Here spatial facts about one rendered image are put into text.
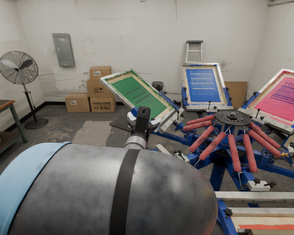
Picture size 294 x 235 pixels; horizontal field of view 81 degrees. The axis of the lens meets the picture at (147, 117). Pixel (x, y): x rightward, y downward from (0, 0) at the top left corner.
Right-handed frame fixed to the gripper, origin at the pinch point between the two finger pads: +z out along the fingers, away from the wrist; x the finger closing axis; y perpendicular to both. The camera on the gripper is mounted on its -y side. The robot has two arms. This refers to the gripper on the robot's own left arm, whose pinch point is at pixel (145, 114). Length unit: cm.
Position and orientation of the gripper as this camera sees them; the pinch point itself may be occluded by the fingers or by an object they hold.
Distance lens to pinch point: 77.7
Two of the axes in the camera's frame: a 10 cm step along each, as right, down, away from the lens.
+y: -1.4, 8.7, 4.7
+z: 1.3, -4.6, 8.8
